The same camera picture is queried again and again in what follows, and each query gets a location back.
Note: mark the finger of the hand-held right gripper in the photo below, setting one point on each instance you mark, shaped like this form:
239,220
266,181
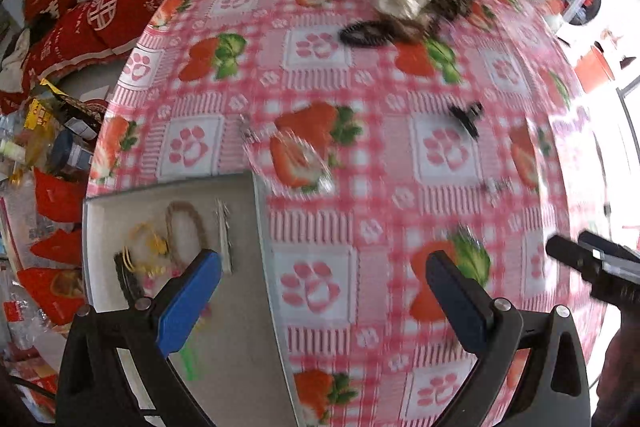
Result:
607,252
567,252

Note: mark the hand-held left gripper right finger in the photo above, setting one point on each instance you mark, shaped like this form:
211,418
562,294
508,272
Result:
460,302

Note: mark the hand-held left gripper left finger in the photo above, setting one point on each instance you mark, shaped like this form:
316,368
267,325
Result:
187,307

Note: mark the green bangle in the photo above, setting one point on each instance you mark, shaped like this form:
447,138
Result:
192,364

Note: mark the black beaded hair clip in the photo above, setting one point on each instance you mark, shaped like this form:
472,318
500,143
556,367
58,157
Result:
127,277

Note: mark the white tray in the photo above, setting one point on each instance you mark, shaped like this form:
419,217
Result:
235,357

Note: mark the silver hair clip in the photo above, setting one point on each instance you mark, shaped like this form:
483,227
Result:
225,232

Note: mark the person's right forearm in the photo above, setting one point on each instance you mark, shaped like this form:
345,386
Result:
617,372

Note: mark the small silver charm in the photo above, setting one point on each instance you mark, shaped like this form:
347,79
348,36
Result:
467,234

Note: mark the silver earrings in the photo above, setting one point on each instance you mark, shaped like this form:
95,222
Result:
495,185

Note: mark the small black hair claw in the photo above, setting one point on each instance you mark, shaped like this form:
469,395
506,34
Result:
467,119

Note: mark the red bucket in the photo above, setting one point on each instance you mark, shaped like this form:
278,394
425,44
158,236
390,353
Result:
592,69

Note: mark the pile of packets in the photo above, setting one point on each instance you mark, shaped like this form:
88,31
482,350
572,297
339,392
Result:
50,157

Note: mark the pink strawberry tablecloth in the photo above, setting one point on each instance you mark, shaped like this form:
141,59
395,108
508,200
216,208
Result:
380,97

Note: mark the white washing machine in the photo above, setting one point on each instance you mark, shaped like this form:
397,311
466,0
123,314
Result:
582,2

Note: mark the dark lace scrunchie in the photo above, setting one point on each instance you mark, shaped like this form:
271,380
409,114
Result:
407,32

